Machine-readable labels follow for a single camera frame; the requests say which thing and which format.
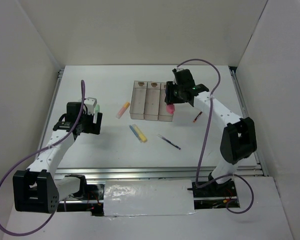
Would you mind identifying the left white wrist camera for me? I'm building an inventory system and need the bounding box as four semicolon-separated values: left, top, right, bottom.
84;97;98;116

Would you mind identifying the white cover plate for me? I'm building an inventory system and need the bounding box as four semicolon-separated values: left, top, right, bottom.
103;179;195;217

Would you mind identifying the yellow highlighter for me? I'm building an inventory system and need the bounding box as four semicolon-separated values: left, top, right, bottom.
134;125;148;143

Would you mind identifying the dark purple gel pen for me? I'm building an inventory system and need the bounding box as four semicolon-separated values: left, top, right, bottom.
157;133;181;150

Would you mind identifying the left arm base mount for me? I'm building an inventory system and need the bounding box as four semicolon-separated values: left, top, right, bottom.
57;184;105;217

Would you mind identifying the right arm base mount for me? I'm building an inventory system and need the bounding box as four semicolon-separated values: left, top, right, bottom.
187;180;237;200

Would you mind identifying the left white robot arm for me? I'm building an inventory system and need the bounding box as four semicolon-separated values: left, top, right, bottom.
12;97;103;214

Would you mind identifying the middle clear plastic container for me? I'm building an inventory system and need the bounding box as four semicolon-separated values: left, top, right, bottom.
144;81;161;121

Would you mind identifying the aluminium frame rail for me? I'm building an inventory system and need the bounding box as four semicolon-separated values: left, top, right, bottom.
27;65;270;180

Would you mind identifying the clear plastic container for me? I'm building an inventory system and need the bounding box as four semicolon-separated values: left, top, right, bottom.
129;81;148;120
144;81;161;121
158;82;174;122

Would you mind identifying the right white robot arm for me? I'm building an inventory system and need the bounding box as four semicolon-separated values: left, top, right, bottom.
164;68;257;196

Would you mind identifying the left clear plastic container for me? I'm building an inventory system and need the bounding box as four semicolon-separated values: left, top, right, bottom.
129;81;148;120

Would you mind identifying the green highlighter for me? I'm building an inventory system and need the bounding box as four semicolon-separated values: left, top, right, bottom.
94;104;100;115

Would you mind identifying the right clear plastic container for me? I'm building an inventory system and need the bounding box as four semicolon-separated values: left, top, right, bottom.
158;82;174;122

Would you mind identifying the orange pink highlighter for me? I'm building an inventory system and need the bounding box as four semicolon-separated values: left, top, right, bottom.
115;101;130;119

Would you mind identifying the pink capped pen bundle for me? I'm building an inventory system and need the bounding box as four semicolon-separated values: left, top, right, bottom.
166;104;175;115

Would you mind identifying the blue pen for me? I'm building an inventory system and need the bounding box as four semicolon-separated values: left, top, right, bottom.
129;125;142;143

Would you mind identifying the red black pen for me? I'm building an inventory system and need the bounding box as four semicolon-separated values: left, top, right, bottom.
193;111;203;123

